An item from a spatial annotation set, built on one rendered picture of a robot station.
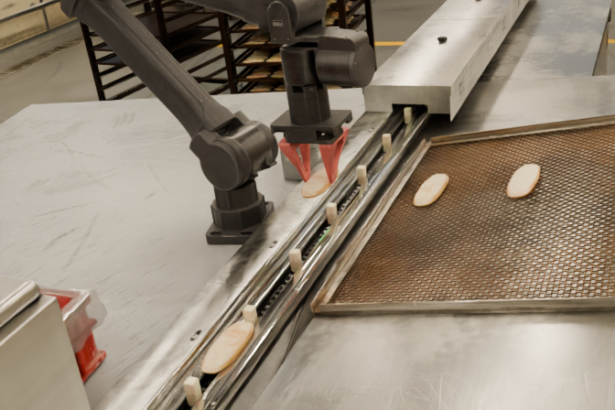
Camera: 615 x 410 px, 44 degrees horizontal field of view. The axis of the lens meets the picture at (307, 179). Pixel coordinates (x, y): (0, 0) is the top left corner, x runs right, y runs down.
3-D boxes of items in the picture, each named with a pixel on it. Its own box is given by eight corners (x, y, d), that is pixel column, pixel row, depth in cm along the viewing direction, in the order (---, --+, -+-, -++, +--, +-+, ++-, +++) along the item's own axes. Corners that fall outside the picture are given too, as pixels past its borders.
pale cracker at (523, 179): (518, 167, 110) (516, 160, 110) (544, 166, 108) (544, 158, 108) (501, 199, 102) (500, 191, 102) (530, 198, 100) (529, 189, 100)
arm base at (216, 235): (227, 209, 132) (205, 244, 121) (220, 167, 129) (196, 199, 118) (275, 209, 130) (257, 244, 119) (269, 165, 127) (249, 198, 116)
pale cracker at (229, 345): (234, 321, 96) (232, 314, 95) (261, 325, 94) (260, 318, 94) (193, 372, 88) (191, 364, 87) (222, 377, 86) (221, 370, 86)
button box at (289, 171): (300, 178, 148) (293, 125, 143) (339, 181, 145) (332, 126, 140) (283, 198, 141) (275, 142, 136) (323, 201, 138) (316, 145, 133)
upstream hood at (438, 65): (486, -17, 258) (485, -42, 255) (541, -18, 251) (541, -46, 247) (364, 119, 156) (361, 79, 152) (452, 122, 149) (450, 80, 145)
